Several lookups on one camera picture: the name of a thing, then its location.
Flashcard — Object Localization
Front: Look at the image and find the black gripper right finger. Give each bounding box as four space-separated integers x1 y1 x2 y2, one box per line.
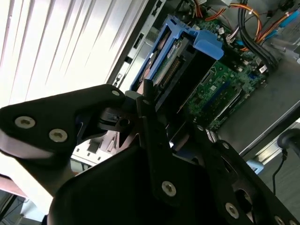
192 123 300 225

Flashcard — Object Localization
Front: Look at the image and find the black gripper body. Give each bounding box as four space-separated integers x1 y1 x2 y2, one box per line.
46 145 224 225

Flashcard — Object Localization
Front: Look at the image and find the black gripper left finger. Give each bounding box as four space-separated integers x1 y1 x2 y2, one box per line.
0 78 183 207

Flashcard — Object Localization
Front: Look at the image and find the hard disk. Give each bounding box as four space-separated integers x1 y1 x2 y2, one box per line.
129 17 224 141

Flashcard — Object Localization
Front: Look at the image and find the blue data wire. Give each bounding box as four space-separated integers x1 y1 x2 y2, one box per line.
276 9 300 33

